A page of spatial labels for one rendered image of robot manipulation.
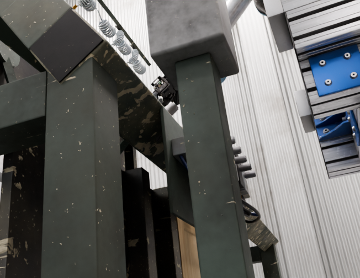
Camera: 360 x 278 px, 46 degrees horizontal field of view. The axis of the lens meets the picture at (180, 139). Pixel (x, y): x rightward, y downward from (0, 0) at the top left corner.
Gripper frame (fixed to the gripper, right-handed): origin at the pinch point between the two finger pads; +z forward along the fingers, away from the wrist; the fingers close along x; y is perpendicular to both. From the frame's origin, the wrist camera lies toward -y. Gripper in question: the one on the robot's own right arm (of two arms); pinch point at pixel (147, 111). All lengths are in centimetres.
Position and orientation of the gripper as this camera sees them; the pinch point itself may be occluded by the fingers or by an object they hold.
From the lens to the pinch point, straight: 175.6
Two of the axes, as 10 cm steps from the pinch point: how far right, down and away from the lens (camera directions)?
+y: -3.4, -3.6, -8.7
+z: -7.2, 7.0, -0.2
